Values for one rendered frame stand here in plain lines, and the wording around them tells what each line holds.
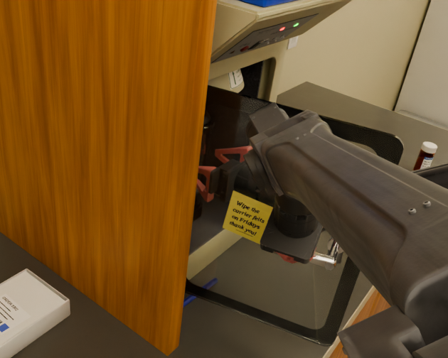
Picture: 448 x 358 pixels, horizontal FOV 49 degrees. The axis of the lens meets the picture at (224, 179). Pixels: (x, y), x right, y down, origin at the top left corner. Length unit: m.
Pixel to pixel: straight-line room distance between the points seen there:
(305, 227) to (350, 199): 0.34
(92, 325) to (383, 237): 0.77
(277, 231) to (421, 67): 3.27
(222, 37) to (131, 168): 0.23
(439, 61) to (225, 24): 3.21
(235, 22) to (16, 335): 0.59
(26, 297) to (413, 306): 0.82
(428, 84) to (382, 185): 3.59
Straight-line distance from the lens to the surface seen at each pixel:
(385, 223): 0.22
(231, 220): 0.78
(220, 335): 0.93
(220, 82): 0.86
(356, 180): 0.27
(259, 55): 0.89
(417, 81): 3.86
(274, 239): 0.62
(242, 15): 0.63
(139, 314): 0.88
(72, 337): 0.92
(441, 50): 3.78
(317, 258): 0.71
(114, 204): 0.78
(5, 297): 0.95
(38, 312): 0.91
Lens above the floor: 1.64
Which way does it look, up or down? 32 degrees down
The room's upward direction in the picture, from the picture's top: 8 degrees clockwise
